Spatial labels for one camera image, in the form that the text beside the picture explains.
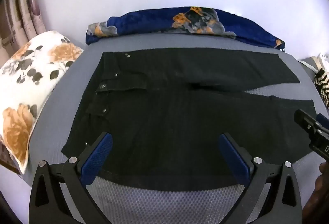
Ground brown patterned cloth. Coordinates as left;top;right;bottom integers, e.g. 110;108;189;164
0;137;20;172

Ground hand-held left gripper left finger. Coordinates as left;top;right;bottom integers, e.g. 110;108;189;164
29;132;113;224

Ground person's right hand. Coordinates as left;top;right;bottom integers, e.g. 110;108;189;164
301;162;329;224

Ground beige floral curtain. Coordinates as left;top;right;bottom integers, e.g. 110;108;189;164
0;0;47;60

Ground blue floral blanket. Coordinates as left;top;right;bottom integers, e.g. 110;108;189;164
86;6;285;52

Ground black pants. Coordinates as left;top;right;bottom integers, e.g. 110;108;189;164
62;47;317;191

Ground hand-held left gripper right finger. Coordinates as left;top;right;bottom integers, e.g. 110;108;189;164
218;133;303;224

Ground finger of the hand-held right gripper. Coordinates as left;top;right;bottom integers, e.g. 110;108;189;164
294;109;319;137
317;113;329;127

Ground black white striped cloth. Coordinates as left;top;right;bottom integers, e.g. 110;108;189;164
313;69;329;109

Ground white floral pillow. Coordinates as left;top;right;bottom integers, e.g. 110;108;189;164
0;30;85;175

